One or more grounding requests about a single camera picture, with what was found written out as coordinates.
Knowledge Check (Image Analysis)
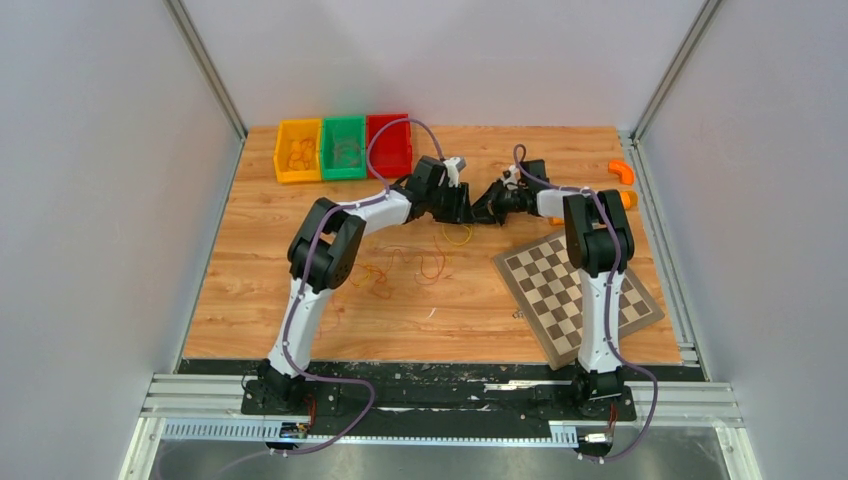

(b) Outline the purple robot hose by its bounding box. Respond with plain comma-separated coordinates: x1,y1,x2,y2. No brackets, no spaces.
511,144,660,463
264,117,448,456

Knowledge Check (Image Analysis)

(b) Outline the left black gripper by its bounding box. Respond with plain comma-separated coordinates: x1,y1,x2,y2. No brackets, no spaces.
426,182,477,226

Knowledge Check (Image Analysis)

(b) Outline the aluminium frame rail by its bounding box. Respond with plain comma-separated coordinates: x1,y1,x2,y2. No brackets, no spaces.
120,374,761,479

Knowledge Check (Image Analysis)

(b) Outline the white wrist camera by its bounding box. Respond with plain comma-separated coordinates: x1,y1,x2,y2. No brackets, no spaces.
443,156,466,187
501,165,520,190

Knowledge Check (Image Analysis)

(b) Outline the orange curved plastic piece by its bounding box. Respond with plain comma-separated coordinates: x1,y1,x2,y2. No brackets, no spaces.
607,160,635,186

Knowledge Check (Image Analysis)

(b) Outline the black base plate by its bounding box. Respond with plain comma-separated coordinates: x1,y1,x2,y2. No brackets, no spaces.
241,361,636,439

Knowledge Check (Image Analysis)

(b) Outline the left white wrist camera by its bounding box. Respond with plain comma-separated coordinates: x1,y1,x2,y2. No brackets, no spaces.
443,156,466,187

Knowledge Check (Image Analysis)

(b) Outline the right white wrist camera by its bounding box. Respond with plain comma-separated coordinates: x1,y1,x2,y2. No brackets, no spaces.
501,165,520,190

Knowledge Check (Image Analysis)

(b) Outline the red plastic bin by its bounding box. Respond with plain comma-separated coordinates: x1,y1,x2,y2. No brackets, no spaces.
366,113,412,179

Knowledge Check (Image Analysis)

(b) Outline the green plastic bin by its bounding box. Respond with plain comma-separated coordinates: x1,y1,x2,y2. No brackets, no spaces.
320,115,367,181

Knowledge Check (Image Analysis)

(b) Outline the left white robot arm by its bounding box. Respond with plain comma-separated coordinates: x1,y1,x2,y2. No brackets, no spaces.
251,156,472,414

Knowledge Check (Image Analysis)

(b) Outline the yellow plastic bin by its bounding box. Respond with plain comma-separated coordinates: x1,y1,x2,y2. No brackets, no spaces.
273,118,323,185

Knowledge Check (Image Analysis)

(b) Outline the wooden chessboard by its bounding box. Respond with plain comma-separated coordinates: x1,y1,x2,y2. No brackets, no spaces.
493,233,664,370

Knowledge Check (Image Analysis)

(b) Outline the right purple robot hose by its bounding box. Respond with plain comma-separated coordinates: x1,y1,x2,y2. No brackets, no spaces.
511,144,660,463

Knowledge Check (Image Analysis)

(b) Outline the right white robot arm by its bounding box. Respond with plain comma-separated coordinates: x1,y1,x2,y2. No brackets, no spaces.
471,160,634,418

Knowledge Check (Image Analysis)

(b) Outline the left purple robot hose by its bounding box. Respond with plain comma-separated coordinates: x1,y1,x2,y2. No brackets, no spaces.
264,117,448,456

